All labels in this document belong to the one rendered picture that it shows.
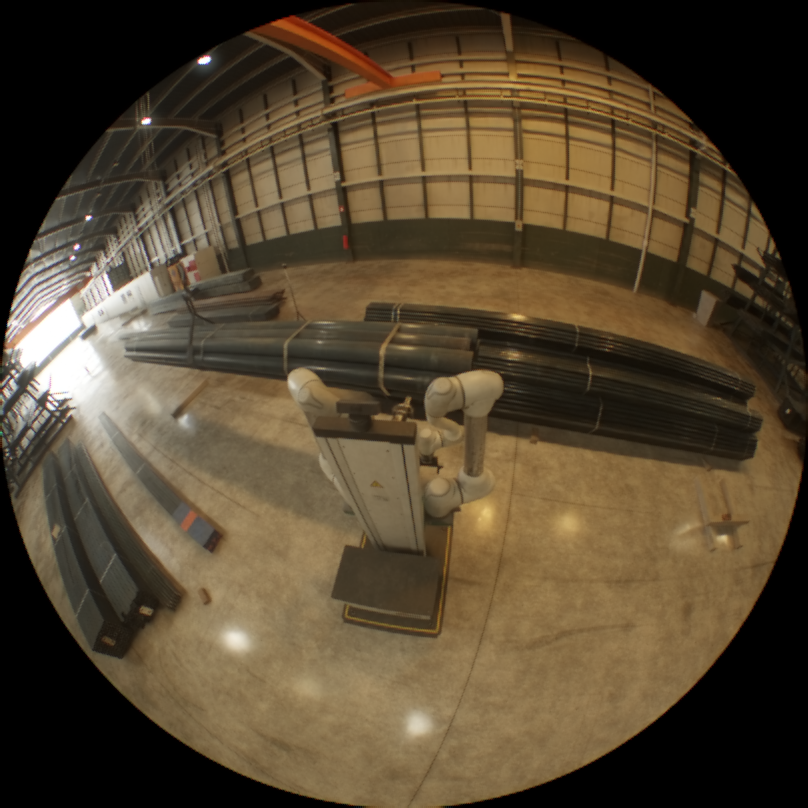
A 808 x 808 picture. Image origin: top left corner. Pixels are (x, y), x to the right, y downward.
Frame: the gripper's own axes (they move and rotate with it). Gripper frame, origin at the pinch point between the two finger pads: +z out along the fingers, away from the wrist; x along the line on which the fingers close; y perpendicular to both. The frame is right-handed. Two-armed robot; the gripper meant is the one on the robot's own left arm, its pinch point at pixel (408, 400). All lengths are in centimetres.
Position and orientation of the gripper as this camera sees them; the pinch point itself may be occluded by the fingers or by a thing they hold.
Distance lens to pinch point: 175.8
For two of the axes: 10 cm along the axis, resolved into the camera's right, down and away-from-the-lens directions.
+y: -0.9, -7.3, -6.8
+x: -9.5, -1.4, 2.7
